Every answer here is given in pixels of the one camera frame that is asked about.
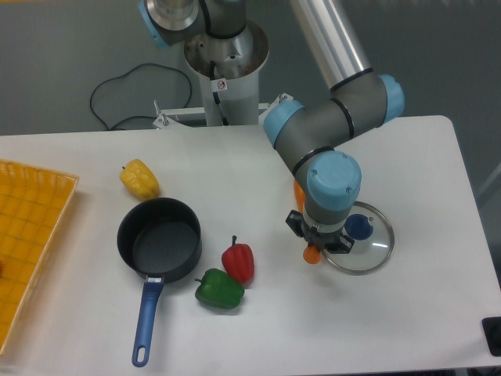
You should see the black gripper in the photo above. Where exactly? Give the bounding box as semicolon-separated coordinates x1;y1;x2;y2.
285;210;355;255

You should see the long orange bread loaf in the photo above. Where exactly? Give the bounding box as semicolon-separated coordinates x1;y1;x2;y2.
293;180;321;265

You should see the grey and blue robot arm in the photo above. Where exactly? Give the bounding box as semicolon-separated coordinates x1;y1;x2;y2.
138;1;405;254

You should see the glass pot lid blue knob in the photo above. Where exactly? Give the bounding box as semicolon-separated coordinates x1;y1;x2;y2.
322;201;395;276

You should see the red bell pepper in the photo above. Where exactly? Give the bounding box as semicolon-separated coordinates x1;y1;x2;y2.
222;235;255;285

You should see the green bell pepper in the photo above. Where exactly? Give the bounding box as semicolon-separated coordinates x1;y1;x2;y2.
195;268;245;309

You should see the yellow bell pepper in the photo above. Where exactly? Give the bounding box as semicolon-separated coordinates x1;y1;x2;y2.
120;159;160;201

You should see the black object at table edge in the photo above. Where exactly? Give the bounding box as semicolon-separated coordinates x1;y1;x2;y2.
481;316;501;357

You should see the yellow woven basket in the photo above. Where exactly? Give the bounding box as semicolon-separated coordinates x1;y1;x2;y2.
1;159;79;353

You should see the black saucepan blue handle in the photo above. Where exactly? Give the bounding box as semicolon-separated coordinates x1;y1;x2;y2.
117;197;202;367

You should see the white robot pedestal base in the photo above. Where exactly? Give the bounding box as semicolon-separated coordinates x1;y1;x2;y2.
183;20;292;126

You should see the black cable on floor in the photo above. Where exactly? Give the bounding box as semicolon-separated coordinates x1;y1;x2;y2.
89;63;193;131

